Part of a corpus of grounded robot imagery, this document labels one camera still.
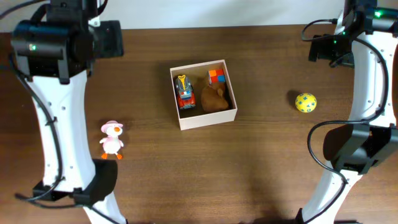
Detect yellow ball with blue marks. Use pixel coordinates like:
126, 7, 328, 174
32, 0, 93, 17
295, 93, 317, 113

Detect red grey toy truck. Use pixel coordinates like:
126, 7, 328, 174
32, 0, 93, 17
175, 75, 196, 110

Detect pink white duck toy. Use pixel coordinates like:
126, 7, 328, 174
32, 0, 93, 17
99, 121, 124, 159

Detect colourful puzzle cube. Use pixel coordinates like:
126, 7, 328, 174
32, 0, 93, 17
208, 69, 226, 84

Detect brown plush toy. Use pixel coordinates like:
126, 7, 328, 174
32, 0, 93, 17
201, 83, 229, 113

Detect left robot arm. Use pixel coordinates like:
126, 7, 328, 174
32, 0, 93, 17
9, 0, 126, 223

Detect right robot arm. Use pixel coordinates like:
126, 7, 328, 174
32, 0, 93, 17
295, 0, 397, 223

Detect white open cardboard box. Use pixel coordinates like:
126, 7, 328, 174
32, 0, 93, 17
170, 60, 238, 130

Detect right black cable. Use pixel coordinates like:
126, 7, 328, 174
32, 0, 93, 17
300, 18, 390, 224

